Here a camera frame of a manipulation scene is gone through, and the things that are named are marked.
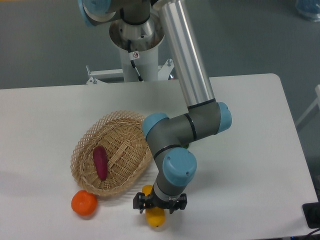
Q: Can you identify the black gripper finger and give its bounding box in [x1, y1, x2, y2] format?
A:
[168, 193, 188, 214]
[132, 192, 152, 214]

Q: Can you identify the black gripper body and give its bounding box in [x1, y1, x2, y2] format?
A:
[147, 194, 178, 209]

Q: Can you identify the yellow mango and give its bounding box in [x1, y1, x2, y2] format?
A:
[142, 185, 166, 228]

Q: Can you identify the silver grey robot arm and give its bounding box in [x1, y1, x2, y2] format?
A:
[77, 0, 232, 212]

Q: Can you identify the orange fruit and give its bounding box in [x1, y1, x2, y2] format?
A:
[71, 190, 98, 217]

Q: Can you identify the green bok choy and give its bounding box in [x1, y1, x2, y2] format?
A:
[181, 143, 190, 149]

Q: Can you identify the purple sweet potato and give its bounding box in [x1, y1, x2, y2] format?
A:
[93, 146, 108, 181]

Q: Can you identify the woven wicker basket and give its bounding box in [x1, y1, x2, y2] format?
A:
[70, 110, 153, 197]

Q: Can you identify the black device at table edge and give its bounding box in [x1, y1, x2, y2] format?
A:
[302, 202, 320, 229]

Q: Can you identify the blue bag in background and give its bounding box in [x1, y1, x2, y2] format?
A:
[295, 0, 320, 22]

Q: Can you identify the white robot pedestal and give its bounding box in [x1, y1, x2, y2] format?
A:
[86, 46, 175, 85]

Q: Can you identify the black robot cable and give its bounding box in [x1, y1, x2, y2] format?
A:
[126, 39, 145, 82]

